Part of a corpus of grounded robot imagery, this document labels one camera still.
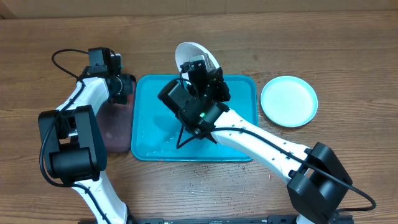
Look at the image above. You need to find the black tray with soapy water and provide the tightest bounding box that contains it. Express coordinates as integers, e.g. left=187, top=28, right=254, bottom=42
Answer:
left=96, top=74, right=136, bottom=153

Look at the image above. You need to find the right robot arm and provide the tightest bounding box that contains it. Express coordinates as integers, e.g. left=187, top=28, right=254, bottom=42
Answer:
left=176, top=68, right=352, bottom=223

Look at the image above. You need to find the light blue plate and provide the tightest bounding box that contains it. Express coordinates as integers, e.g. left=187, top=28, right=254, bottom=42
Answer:
left=260, top=75, right=318, bottom=128

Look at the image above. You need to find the teal plastic serving tray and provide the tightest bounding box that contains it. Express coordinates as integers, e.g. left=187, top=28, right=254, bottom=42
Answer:
left=131, top=74, right=258, bottom=162

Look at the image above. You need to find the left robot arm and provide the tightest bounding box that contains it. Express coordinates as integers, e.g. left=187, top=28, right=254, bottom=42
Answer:
left=38, top=73, right=136, bottom=223

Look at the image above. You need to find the white plate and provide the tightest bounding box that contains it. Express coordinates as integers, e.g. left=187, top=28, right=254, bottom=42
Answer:
left=175, top=42, right=221, bottom=72

